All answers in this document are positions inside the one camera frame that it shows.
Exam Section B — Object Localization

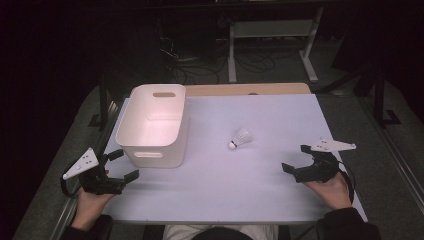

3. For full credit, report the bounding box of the white table board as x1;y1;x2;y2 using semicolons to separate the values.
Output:
101;93;369;225

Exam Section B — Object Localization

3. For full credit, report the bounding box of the wooden table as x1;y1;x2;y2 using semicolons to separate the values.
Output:
184;82;312;98

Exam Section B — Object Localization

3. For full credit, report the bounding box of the white feather shuttlecock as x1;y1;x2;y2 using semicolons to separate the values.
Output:
227;127;253;151

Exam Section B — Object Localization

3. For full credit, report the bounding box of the aluminium rail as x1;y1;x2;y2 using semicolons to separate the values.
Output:
49;98;122;240
358;96;424;215

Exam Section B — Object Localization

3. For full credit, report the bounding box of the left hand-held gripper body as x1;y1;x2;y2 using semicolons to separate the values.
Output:
63;147;126;196

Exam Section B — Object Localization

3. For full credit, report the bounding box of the person's right hand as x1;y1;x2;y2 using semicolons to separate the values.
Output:
303;171;353;211

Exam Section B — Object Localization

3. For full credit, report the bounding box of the white plastic storage bin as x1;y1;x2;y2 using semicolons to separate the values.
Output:
115;83;190;169

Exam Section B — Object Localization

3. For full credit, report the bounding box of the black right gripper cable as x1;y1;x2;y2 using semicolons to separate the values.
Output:
337;160;356;205

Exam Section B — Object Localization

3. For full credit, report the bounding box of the black metal stand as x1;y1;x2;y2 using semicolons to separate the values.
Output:
372;65;403;130
87;77;112;132

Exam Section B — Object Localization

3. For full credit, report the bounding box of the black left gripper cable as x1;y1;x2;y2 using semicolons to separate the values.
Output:
59;162;84;200

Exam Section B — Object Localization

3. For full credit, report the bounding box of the person's left hand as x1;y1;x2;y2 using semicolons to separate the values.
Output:
71;188;115;232

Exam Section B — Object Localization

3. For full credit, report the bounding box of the white metal table frame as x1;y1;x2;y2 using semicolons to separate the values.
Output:
227;6;325;84

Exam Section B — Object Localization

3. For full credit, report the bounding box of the person's dark top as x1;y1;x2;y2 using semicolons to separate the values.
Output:
188;226;255;240

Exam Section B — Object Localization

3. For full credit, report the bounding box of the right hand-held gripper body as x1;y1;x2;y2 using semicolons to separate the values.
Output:
294;137;357;184

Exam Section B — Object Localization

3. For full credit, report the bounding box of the tangle of floor cables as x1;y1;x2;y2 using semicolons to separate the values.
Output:
158;33;278;86

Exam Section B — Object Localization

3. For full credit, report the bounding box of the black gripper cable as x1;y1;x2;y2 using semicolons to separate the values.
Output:
337;160;356;205
59;162;84;200

